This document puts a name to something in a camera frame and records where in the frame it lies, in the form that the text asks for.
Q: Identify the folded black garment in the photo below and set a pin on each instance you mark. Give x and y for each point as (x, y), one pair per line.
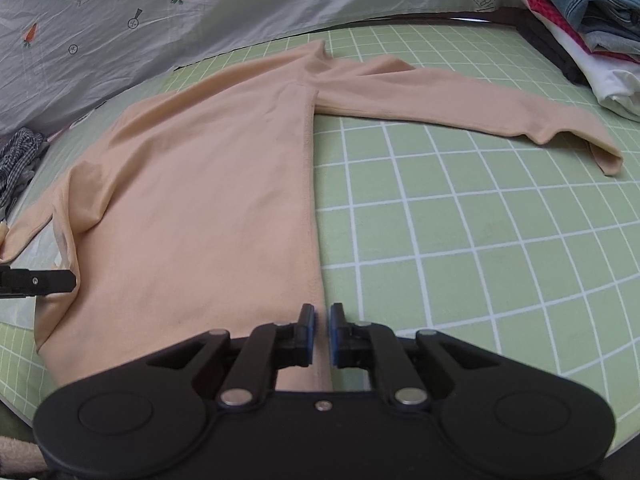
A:
(555, 47)

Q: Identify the folded white garment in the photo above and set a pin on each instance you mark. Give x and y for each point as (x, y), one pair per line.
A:
(610, 80)

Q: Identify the beige long sleeve shirt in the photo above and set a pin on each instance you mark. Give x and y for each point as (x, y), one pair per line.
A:
(200, 210)

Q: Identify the green grid mat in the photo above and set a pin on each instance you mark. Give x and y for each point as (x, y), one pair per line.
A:
(450, 210)

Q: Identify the blue plaid shirt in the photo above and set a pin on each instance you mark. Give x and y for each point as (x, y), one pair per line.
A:
(17, 165)

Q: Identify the grey carrot print bed sheet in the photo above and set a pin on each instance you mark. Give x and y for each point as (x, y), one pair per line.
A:
(250, 5)

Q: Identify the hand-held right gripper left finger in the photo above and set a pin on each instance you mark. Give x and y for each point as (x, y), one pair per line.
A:
(311, 332)

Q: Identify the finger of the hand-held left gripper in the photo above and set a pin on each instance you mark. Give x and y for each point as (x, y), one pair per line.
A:
(50, 282)

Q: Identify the folded pink patterned garment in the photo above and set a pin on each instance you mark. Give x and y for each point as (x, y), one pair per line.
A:
(547, 12)

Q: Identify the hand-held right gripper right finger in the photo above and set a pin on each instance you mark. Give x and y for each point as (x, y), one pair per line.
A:
(333, 332)

